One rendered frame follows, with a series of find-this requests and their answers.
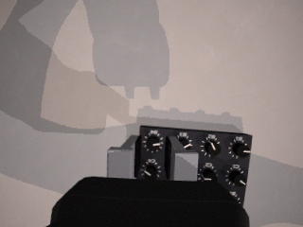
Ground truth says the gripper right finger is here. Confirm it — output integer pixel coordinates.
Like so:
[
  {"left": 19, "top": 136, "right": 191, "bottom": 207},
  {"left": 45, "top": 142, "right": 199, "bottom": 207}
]
[{"left": 165, "top": 136, "right": 199, "bottom": 181}]

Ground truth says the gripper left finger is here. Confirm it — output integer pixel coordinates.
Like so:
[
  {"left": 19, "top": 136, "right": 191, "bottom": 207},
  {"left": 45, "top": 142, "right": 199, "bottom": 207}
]
[{"left": 107, "top": 135, "right": 141, "bottom": 179}]

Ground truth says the black square knob box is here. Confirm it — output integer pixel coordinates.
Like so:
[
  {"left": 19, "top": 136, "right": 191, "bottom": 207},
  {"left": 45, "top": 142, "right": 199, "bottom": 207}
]
[{"left": 136, "top": 125, "right": 253, "bottom": 207}]

